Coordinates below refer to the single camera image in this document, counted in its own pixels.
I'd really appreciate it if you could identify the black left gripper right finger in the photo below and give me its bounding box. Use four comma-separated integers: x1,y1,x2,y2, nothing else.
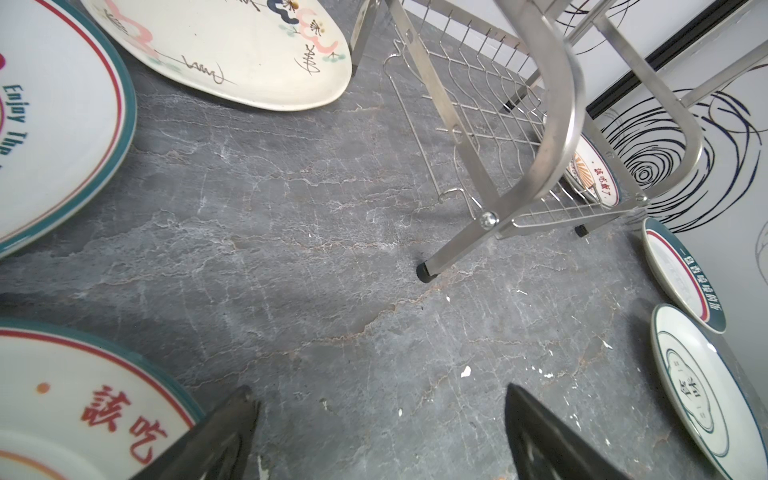
504,383,627,479

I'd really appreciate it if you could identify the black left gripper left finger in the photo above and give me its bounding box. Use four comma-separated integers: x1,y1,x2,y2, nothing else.
134,385,260,479

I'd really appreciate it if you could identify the sunburst plate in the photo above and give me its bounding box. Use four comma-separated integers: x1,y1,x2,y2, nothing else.
1,317,205,479
564,135,621,208

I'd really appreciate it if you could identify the stainless steel dish rack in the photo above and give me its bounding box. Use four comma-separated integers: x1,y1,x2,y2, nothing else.
387,1,767,283

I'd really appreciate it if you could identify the white plate thin green line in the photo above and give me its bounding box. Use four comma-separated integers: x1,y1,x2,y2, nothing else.
650,304,767,479

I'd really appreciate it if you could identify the red text green rim plate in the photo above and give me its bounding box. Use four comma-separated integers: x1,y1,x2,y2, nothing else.
1,1,137,256

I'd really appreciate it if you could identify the cream floral plate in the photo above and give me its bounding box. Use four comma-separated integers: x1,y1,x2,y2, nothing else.
83,0,352,111

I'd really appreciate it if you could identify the green rim red ring plate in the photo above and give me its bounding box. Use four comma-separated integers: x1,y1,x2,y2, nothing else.
641,217,727,334

